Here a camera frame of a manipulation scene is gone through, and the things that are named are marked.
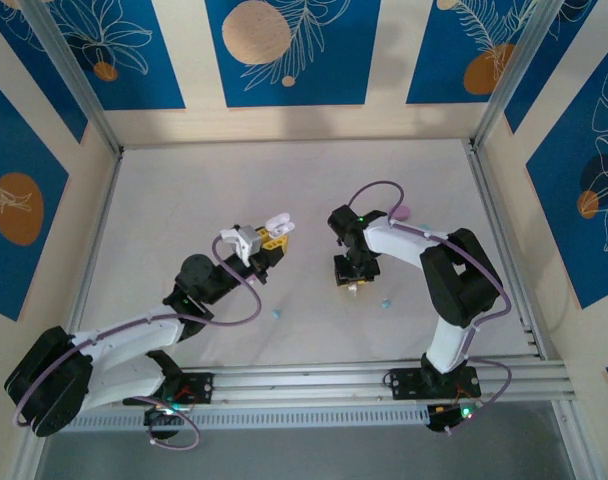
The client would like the white earbud charging case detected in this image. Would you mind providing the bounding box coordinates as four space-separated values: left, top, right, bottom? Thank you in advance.
265 213 297 237

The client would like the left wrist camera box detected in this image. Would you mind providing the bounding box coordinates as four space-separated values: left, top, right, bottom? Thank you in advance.
218 224 266 267

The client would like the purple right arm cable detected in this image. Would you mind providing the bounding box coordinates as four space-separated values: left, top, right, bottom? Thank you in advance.
346 179 514 419

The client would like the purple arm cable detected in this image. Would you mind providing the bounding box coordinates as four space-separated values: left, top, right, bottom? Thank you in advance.
346 179 514 419
12 234 264 450

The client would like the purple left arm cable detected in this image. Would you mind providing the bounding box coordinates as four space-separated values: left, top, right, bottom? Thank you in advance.
12 234 264 450

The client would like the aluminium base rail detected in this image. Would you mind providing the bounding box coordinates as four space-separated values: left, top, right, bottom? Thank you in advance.
26 354 578 414

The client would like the aluminium table side rail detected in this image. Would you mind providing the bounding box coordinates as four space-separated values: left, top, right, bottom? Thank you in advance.
466 139 550 361
56 149 125 374

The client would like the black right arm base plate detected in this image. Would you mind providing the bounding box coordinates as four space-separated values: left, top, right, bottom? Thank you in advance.
386 367 483 401

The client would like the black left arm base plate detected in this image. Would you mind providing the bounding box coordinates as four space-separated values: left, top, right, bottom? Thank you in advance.
122 370 215 407

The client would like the grey slotted cable duct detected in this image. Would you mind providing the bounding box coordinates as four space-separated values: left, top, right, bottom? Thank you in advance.
46 407 430 434

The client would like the aluminium frame leg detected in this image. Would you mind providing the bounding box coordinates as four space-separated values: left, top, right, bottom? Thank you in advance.
551 399 593 480
11 424 53 480

